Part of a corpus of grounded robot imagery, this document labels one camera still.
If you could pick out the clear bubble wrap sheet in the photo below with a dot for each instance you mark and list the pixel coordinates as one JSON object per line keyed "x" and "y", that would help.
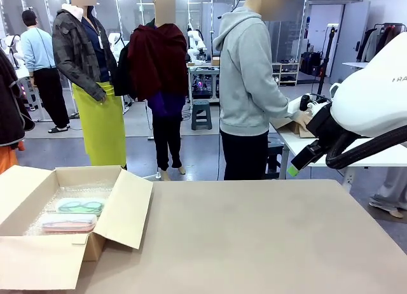
{"x": 54, "y": 198}

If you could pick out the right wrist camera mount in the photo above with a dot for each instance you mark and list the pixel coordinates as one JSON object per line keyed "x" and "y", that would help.
{"x": 313, "y": 104}

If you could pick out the mannequin with yellow skirt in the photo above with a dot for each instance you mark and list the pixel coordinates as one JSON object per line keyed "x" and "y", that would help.
{"x": 101, "y": 131}

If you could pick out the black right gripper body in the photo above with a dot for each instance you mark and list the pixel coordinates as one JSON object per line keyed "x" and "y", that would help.
{"x": 327, "y": 125}

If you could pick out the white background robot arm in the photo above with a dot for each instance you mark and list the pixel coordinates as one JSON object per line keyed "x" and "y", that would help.
{"x": 116, "y": 42}
{"x": 195, "y": 46}

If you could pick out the white shoe shelf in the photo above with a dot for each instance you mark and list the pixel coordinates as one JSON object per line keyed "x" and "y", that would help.
{"x": 286, "y": 74}

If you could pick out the figure in pale clothes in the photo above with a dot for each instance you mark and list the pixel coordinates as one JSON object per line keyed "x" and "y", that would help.
{"x": 391, "y": 195}

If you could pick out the person in light blue sweater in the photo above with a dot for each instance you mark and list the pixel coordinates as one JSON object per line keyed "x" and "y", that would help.
{"x": 41, "y": 52}

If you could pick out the black suitcase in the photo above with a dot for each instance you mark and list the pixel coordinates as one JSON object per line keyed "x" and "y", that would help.
{"x": 311, "y": 63}

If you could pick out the pink glasses case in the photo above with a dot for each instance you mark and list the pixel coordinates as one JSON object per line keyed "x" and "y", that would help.
{"x": 68, "y": 224}

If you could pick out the white background table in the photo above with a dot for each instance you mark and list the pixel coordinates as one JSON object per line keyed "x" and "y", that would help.
{"x": 356, "y": 65}

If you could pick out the figure in dark coat, orange trousers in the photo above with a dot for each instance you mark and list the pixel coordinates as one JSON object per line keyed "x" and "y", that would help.
{"x": 9, "y": 116}

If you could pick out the mannequin with dark red shawl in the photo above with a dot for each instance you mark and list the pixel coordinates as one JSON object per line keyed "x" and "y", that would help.
{"x": 155, "y": 58}

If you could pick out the small brown cardboard box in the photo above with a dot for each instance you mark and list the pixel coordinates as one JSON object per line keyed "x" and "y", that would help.
{"x": 305, "y": 132}

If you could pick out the black stool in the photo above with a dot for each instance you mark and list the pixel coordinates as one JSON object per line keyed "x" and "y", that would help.
{"x": 274, "y": 157}

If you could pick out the person in grey hoodie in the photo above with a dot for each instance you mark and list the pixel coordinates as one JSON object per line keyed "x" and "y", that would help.
{"x": 245, "y": 84}

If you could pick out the clothes rack with garments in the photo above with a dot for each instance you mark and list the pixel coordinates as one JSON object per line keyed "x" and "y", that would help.
{"x": 369, "y": 46}

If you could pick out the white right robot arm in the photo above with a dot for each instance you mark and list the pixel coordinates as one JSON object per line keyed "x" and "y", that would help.
{"x": 375, "y": 93}

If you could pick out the black tripod stand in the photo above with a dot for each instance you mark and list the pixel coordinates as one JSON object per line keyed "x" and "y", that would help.
{"x": 328, "y": 52}

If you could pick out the clear case with green glasses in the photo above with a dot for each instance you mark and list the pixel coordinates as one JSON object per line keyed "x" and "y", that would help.
{"x": 79, "y": 206}

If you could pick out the grey plastic step stool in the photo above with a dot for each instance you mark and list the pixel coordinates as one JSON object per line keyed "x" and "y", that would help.
{"x": 201, "y": 116}

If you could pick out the workbench with electronics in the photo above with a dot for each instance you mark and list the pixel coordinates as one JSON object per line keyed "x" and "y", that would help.
{"x": 203, "y": 82}

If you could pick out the person's hand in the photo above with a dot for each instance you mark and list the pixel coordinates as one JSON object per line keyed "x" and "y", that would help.
{"x": 300, "y": 118}

